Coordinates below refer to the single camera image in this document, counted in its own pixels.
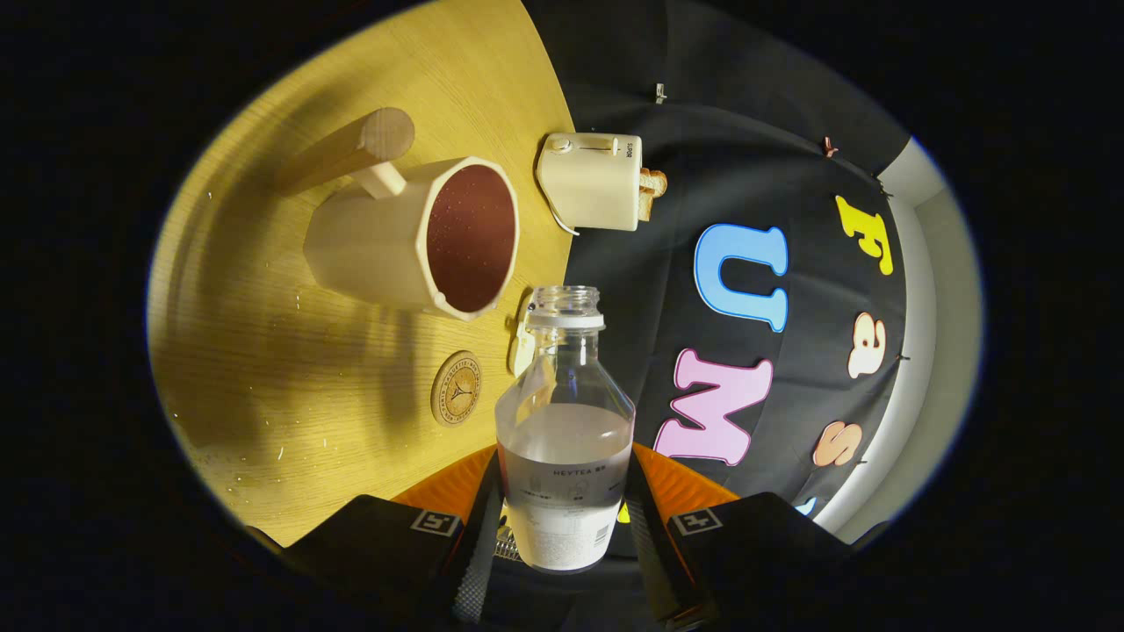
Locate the beige cup with wooden handle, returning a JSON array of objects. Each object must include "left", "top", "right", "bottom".
[{"left": 281, "top": 107, "right": 521, "bottom": 322}]

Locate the cream toaster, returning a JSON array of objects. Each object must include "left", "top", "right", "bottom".
[{"left": 536, "top": 132, "right": 643, "bottom": 233}]

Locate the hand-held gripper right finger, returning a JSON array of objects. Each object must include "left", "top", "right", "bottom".
[{"left": 622, "top": 442, "right": 890, "bottom": 628}]

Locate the black backdrop cloth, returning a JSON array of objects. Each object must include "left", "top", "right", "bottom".
[{"left": 492, "top": 0, "right": 919, "bottom": 628}]

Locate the divided snack dish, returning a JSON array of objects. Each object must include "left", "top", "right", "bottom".
[{"left": 508, "top": 290, "right": 538, "bottom": 378}]

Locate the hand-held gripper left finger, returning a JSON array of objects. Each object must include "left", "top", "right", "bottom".
[{"left": 246, "top": 443, "right": 506, "bottom": 631}]

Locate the white toaster cable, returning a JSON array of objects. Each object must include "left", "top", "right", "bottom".
[{"left": 544, "top": 197, "right": 580, "bottom": 238}]

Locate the clear juice bottle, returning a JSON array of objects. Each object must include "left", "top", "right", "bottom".
[{"left": 494, "top": 285, "right": 636, "bottom": 573}]

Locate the round cork coaster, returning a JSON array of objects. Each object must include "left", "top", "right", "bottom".
[{"left": 430, "top": 350, "right": 482, "bottom": 427}]

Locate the wooden table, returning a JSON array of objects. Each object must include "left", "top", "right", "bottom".
[{"left": 148, "top": 0, "right": 576, "bottom": 547}]

